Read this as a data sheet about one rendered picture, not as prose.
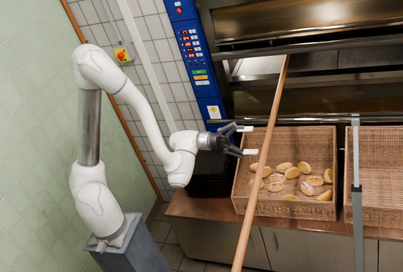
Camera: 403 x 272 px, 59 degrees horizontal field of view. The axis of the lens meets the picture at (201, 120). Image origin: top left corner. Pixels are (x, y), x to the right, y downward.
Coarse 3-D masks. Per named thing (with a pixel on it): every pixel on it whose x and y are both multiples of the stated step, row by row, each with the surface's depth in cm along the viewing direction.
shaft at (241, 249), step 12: (288, 60) 209; (276, 96) 181; (276, 108) 174; (264, 144) 155; (264, 156) 149; (252, 192) 135; (252, 204) 131; (252, 216) 128; (240, 240) 120; (240, 252) 116; (240, 264) 114
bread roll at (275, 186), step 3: (270, 183) 212; (273, 183) 211; (276, 183) 210; (279, 183) 210; (282, 183) 211; (267, 186) 214; (270, 186) 211; (273, 186) 210; (276, 186) 210; (279, 186) 210; (282, 186) 210; (270, 189) 211; (273, 189) 210; (276, 189) 210; (279, 189) 210; (282, 189) 211
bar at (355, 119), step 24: (216, 120) 185; (240, 120) 180; (264, 120) 174; (288, 120) 170; (312, 120) 165; (336, 120) 161; (360, 120) 157; (384, 120) 153; (360, 192) 153; (360, 216) 162; (360, 240) 172; (360, 264) 184
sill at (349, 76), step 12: (300, 72) 199; (312, 72) 196; (324, 72) 192; (336, 72) 189; (348, 72) 186; (360, 72) 183; (372, 72) 181; (384, 72) 179; (396, 72) 177; (228, 84) 214; (240, 84) 211; (252, 84) 208; (264, 84) 206
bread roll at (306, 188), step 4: (300, 184) 207; (304, 184) 204; (308, 184) 203; (300, 188) 206; (304, 188) 203; (308, 188) 201; (312, 188) 202; (304, 192) 203; (308, 192) 201; (312, 192) 201
